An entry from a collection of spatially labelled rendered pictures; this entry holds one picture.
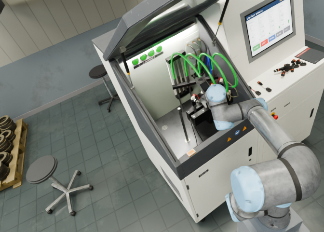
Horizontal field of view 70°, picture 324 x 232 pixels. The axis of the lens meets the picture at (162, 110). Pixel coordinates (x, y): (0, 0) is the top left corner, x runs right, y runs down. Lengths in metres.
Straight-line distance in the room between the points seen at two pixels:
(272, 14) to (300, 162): 1.29
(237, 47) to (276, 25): 0.35
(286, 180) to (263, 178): 0.05
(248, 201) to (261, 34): 1.31
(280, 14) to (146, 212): 1.98
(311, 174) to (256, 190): 0.14
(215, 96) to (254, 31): 0.86
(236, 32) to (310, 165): 1.09
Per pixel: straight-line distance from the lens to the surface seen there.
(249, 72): 1.77
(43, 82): 4.07
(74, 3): 3.68
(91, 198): 2.70
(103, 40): 1.63
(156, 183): 2.49
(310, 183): 0.70
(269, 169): 0.68
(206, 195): 1.90
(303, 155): 0.73
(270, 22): 1.83
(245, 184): 0.66
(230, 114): 0.98
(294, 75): 1.86
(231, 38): 1.60
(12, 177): 3.34
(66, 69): 3.97
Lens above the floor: 2.10
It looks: 42 degrees down
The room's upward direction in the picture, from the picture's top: 19 degrees counter-clockwise
